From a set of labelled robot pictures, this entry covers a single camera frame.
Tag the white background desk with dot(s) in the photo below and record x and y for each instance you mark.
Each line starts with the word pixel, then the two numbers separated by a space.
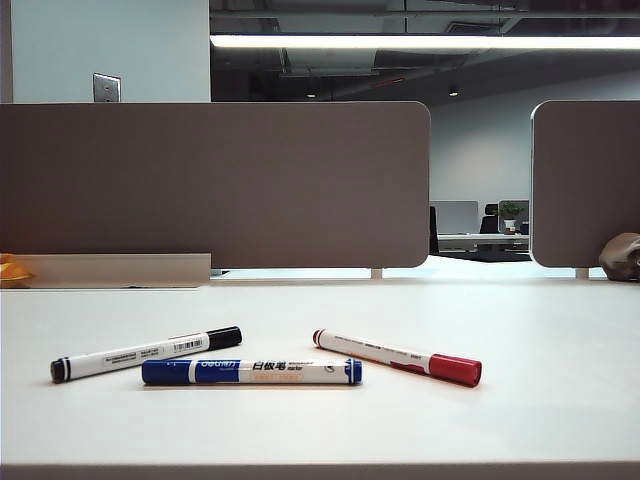
pixel 480 240

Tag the long ceiling light strip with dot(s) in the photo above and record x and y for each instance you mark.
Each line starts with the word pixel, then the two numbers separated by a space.
pixel 400 41

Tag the wide brown desk partition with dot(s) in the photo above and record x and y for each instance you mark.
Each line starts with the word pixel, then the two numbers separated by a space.
pixel 225 185

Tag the blue cap whiteboard marker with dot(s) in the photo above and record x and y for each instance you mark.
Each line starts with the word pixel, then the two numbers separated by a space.
pixel 250 372

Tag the brown crumpled object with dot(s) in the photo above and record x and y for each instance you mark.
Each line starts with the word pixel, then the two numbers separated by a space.
pixel 620 257

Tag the black office chair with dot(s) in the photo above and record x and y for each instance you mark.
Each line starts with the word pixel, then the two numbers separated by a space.
pixel 489 222

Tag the orange object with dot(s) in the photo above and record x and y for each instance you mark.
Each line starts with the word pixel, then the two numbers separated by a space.
pixel 12 270

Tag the white partition foot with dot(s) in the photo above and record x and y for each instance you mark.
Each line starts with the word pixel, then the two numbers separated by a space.
pixel 376 273
pixel 581 273

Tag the metal wall switch plate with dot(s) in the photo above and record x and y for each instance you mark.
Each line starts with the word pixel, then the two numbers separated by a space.
pixel 106 88

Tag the black cap whiteboard marker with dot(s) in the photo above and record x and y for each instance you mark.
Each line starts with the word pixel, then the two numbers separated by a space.
pixel 125 356

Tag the grey background desk screen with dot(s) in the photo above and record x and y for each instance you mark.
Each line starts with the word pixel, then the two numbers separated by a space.
pixel 455 217

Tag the red cap whiteboard marker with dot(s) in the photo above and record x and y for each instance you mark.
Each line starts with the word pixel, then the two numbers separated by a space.
pixel 380 352

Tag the small green potted plant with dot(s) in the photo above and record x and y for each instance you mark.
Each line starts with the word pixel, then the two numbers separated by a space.
pixel 510 212

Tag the narrow brown desk partition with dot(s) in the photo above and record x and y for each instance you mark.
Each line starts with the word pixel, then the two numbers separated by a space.
pixel 585 180

